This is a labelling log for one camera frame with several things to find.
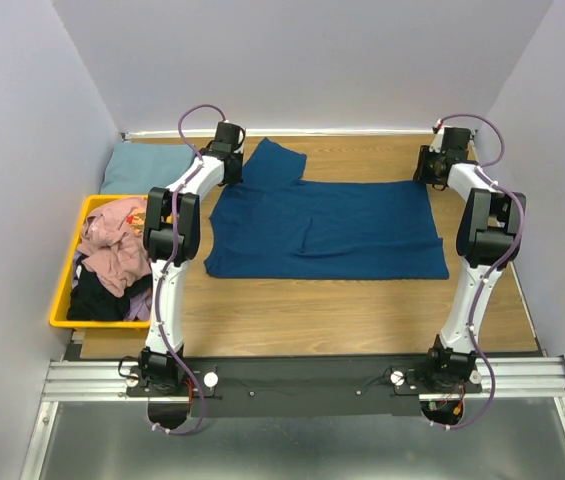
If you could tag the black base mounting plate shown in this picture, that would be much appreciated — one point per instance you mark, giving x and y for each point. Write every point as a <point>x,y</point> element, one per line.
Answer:
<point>181,395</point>

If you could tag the folded light blue t-shirt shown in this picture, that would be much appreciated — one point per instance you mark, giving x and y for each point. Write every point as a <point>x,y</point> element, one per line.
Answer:
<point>135,168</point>

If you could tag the black garment in bin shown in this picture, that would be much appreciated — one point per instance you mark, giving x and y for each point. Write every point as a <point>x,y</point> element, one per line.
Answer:
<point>94,300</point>

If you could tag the pink t-shirt in bin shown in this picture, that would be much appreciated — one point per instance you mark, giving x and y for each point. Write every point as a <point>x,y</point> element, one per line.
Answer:
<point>111,238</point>

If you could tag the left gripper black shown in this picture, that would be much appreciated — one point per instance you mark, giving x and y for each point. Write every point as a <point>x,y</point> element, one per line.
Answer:
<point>236,178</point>

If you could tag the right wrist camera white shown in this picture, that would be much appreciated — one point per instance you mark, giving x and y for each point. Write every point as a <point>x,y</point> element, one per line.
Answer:
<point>439,125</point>

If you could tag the yellow plastic bin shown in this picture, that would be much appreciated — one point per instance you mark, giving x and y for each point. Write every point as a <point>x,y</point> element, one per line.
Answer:
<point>82,302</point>

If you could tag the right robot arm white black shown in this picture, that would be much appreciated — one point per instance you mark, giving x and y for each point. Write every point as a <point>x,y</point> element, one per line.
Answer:
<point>488,238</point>

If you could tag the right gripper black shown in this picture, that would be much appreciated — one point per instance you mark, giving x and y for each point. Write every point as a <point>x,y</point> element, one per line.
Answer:
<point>420,175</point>

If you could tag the aluminium extrusion rail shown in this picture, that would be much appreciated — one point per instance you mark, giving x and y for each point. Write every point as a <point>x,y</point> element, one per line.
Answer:
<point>513,377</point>

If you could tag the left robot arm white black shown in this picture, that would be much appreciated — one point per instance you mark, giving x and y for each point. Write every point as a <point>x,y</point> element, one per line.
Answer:
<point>171,238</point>

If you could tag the dark blue t-shirt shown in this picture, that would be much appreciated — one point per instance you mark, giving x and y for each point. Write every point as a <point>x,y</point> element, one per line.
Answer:
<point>277,225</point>

